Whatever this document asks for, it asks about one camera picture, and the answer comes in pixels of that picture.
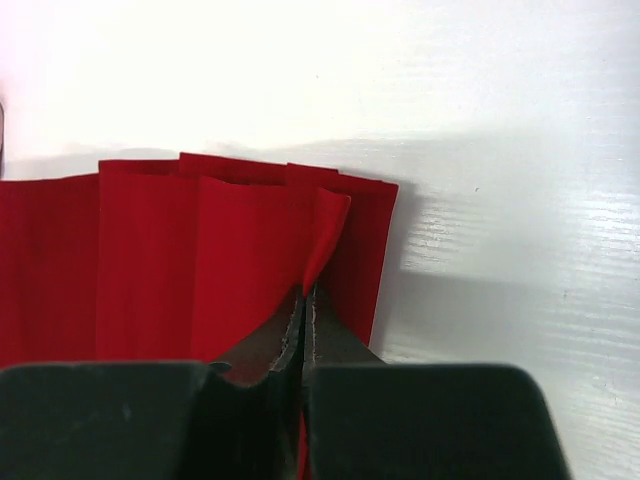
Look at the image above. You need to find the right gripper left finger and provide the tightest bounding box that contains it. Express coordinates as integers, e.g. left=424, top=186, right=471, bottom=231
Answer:
left=1, top=289, right=305, bottom=479

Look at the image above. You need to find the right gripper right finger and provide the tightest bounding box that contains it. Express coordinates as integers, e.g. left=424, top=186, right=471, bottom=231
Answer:
left=302, top=288, right=570, bottom=479

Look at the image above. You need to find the red pleated skirt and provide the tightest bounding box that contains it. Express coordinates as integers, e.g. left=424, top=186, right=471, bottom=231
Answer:
left=1, top=153, right=398, bottom=479

